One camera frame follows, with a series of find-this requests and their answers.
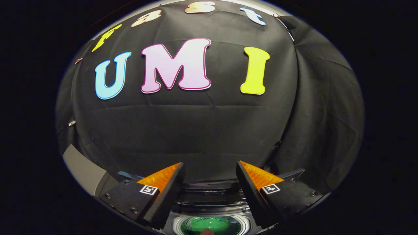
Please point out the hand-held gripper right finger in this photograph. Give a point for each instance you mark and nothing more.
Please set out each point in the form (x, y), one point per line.
(251, 199)

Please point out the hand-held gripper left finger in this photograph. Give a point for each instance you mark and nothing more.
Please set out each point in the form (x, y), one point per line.
(168, 199)

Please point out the green polo shirt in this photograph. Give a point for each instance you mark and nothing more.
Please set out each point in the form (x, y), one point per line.
(212, 225)

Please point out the black backdrop cloth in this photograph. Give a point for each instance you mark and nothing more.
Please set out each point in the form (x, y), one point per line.
(196, 130)

